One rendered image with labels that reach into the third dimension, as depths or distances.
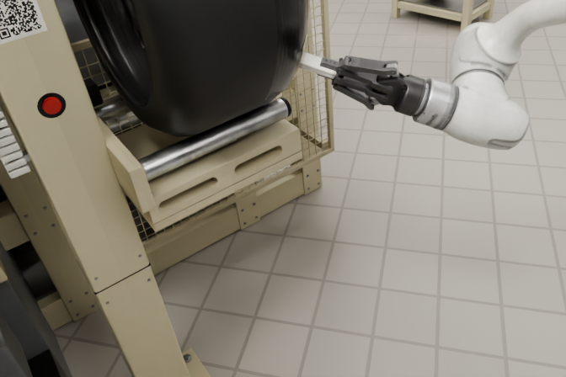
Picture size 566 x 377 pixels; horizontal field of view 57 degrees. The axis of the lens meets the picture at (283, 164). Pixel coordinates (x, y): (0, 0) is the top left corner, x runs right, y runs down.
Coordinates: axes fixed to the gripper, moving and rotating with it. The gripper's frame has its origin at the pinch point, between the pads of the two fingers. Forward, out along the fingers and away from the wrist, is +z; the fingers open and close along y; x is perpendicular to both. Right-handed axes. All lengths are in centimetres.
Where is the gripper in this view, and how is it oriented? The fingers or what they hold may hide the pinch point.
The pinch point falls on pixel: (318, 65)
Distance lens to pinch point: 100.5
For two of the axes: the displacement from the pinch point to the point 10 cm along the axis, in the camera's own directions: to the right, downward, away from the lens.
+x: 2.3, -8.3, 5.1
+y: -2.1, 4.7, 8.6
